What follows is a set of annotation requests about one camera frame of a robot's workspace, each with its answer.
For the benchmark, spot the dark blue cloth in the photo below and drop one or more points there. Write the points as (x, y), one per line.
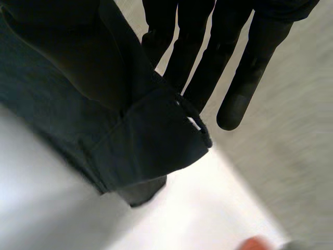
(145, 143)

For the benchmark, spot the coral towel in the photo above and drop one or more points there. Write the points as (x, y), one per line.
(256, 243)

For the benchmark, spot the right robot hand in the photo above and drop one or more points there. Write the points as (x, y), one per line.
(234, 78)

